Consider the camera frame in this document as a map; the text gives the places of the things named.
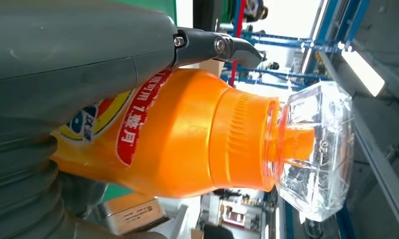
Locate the plain cardboard box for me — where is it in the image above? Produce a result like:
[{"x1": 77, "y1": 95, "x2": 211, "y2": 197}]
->
[{"x1": 199, "y1": 58, "x2": 225, "y2": 79}]

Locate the red pole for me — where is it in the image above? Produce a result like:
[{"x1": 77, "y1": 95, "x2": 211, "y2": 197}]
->
[{"x1": 228, "y1": 0, "x2": 247, "y2": 88}]

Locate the printed brown box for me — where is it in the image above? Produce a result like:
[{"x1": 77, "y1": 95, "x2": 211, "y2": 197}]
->
[{"x1": 87, "y1": 193, "x2": 171, "y2": 236}]

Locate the person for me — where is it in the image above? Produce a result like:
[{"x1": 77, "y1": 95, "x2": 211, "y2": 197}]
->
[{"x1": 244, "y1": 0, "x2": 269, "y2": 23}]

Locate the blue steel rack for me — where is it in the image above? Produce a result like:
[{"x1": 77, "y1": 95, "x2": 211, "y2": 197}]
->
[{"x1": 219, "y1": 0, "x2": 372, "y2": 92}]

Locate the ceiling strip light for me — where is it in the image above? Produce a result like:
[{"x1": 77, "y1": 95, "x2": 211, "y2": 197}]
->
[{"x1": 340, "y1": 49, "x2": 386, "y2": 98}]

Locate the grey ceiling rail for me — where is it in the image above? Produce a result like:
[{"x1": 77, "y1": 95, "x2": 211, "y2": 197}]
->
[{"x1": 351, "y1": 126, "x2": 399, "y2": 228}]

